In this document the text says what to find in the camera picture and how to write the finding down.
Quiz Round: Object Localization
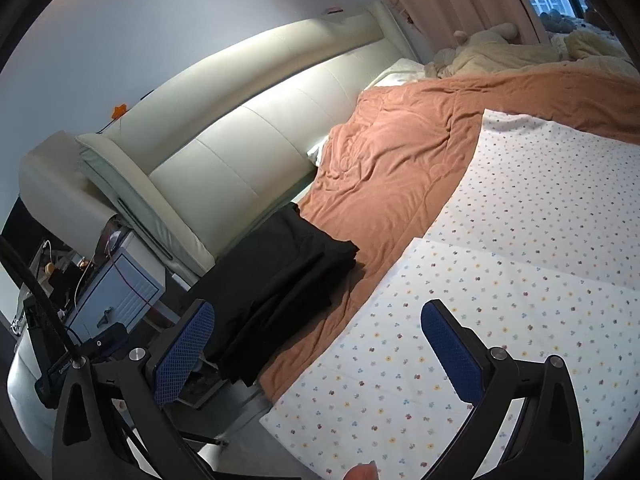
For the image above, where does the white pillow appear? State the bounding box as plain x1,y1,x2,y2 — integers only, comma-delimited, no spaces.
372,59,431,86

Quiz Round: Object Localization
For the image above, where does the blue plush toy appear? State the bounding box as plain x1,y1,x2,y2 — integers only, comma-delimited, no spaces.
540,10,576,32

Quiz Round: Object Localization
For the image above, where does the beige plush toy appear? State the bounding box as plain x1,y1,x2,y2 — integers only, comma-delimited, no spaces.
452,22,521,47

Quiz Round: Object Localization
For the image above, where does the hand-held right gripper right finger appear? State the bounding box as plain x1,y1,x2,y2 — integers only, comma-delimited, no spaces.
420,300,586,480

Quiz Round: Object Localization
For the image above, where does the orange blanket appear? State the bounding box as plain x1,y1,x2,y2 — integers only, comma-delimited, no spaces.
257,67,640,403

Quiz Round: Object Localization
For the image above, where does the white floral bed sheet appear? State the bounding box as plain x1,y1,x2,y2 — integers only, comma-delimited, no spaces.
260,109,640,480

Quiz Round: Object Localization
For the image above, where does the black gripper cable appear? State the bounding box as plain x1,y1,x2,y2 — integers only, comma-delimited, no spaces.
0,237,88,367

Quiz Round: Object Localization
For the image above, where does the black jacket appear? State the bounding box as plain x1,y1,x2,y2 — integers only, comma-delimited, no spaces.
202,204,362,356

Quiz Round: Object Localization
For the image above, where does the white drawer nightstand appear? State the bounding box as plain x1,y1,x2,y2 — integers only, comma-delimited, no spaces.
65,230,167,333

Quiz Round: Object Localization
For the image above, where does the cream fluffy blanket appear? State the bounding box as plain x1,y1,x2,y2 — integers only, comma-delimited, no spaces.
425,27,640,79

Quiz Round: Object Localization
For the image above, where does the thin red cable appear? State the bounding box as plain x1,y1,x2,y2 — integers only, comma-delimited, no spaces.
106,239,159,307

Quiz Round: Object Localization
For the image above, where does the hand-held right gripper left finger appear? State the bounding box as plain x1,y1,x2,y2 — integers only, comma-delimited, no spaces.
51,299,217,480

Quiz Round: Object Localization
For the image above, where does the cream padded headboard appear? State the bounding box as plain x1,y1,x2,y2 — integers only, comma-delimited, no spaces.
20,1,418,277

